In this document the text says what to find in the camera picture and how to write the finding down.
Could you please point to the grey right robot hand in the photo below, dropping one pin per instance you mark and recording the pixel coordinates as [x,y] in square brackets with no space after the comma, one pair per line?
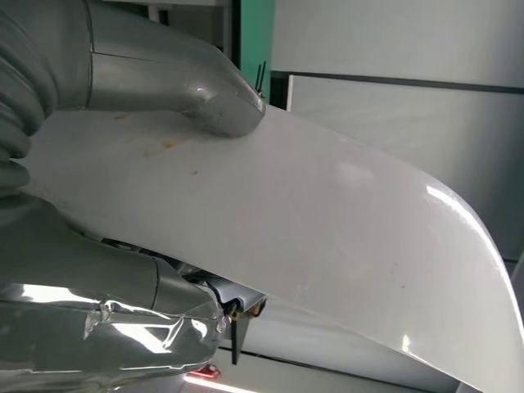
[102,304]

